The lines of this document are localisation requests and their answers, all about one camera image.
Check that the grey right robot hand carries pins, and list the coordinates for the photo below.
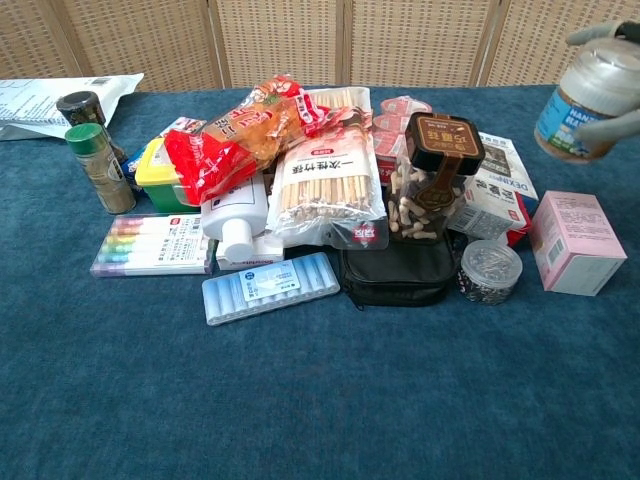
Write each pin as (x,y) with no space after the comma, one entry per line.
(607,131)

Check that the clear jar blue label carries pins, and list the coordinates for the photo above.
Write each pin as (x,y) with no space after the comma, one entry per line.
(580,100)

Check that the pink cardboard box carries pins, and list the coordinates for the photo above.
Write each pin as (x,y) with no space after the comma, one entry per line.
(570,250)

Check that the white printed cardboard box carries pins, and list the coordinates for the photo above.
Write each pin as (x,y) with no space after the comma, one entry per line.
(495,200)

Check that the small clear jar of clips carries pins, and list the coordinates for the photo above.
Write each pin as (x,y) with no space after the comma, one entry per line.
(490,272)

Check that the brown lid biscuit jar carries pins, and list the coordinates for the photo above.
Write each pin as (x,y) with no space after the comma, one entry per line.
(430,185)

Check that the red jelly cup pack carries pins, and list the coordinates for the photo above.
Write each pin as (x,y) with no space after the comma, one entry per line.
(392,132)

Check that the black zip pouch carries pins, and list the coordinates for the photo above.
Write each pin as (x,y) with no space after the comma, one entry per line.
(397,275)

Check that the bag of bamboo chopsticks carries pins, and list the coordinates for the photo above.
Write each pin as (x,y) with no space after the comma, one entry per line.
(327,185)

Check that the woven rattan folding screen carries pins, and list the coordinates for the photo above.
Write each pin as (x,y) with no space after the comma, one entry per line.
(320,40)

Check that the red and orange snack bag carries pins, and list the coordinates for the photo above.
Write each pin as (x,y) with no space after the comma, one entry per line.
(240,145)

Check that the light blue battery pack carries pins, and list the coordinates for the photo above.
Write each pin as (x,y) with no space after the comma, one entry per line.
(270,289)

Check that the white plastic bottle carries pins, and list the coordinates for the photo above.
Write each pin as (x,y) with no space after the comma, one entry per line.
(237,212)

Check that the blue table cloth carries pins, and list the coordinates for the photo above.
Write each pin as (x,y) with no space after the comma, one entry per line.
(320,390)

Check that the red and white small packet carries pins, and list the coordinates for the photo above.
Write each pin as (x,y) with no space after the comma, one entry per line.
(184,125)

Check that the green container with yellow lid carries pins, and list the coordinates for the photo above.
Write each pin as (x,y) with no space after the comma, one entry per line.
(160,182)

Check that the pastel highlighter pen set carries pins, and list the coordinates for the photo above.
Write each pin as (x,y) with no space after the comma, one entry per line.
(150,245)

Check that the blue snack packet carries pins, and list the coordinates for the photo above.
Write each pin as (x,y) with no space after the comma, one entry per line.
(131,165)

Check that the green cap spice jar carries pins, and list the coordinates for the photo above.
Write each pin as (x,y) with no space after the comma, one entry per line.
(102,170)

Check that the black cap spice jar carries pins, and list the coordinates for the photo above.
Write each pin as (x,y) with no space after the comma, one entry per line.
(85,107)

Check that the white plastic mailer bag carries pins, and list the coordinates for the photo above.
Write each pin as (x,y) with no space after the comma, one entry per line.
(40,107)

